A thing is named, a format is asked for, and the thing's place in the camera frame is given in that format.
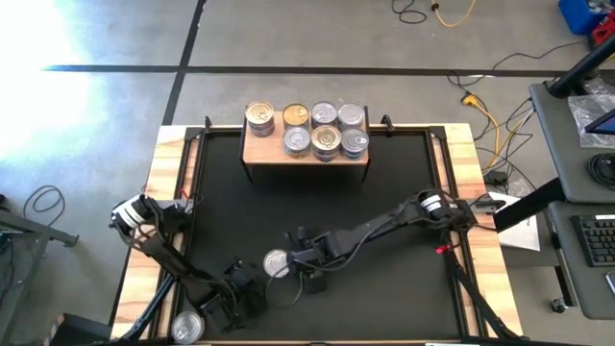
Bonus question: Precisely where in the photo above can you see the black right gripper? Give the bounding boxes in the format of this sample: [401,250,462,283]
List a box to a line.
[283,226,348,295]

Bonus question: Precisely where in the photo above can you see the silver lid can red label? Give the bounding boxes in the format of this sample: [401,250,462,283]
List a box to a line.
[262,248,292,279]

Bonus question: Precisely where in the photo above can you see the silver lid seafood can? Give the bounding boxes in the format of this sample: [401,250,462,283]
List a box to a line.
[337,103,365,129]
[283,126,312,154]
[171,310,205,346]

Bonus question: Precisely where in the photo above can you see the dark gold seafood can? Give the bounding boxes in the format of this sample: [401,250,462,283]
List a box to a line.
[282,103,310,129]

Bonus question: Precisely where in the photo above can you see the silver lid can blue label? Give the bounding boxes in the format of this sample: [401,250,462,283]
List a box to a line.
[310,100,338,127]

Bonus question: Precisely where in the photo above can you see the pale gold lid can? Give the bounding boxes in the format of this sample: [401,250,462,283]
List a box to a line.
[244,100,276,127]

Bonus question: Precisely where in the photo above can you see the wooden shelf black sides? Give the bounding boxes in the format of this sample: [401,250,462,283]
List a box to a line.
[237,104,371,187]

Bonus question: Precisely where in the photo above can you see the black table mat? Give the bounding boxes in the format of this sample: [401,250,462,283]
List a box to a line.
[191,129,455,340]

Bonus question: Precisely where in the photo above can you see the black box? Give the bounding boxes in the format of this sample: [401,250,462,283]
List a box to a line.
[47,312,114,346]

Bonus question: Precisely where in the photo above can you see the black power brick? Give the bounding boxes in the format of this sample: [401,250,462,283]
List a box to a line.
[482,168,508,186]

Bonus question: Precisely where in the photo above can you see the grey metal stand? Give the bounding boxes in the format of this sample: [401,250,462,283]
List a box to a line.
[0,194,81,346]

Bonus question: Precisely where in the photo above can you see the white paper sheet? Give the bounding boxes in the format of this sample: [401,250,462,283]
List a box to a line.
[487,190,542,252]

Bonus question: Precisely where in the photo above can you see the grey desk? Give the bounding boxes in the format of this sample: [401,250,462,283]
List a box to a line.
[492,80,615,321]

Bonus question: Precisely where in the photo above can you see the black keyboard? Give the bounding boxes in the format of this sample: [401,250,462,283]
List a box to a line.
[570,213,615,268]

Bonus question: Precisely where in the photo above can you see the clear plastic bag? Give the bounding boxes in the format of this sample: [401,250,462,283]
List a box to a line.
[566,93,615,149]

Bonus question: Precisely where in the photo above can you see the blue lit screen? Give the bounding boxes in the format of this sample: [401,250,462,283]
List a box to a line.
[583,108,615,136]

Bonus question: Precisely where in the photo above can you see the blue plastic bin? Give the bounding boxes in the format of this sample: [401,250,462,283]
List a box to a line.
[556,0,607,36]

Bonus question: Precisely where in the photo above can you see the red plastic object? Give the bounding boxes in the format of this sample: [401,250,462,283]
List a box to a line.
[589,21,615,47]

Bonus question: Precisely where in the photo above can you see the black aluminium table frame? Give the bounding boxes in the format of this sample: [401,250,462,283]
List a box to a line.
[112,114,525,346]

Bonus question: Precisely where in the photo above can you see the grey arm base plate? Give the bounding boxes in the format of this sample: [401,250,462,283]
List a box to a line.
[470,195,505,213]

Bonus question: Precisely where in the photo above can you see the yellow cable with plug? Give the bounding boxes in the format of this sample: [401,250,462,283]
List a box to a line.
[459,93,504,172]

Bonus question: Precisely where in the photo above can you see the black cable loop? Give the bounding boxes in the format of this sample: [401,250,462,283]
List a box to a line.
[22,185,66,228]

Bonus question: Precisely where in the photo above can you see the black looped floor cable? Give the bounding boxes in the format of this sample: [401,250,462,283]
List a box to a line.
[390,0,428,25]

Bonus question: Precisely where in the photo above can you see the yellow floor cable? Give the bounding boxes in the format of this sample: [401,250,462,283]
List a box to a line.
[430,0,478,29]

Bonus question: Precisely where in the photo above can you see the long black floor cable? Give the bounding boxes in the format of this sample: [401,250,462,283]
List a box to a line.
[444,40,590,90]

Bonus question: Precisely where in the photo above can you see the coiled black cable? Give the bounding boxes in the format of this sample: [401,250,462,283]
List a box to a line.
[586,151,615,189]

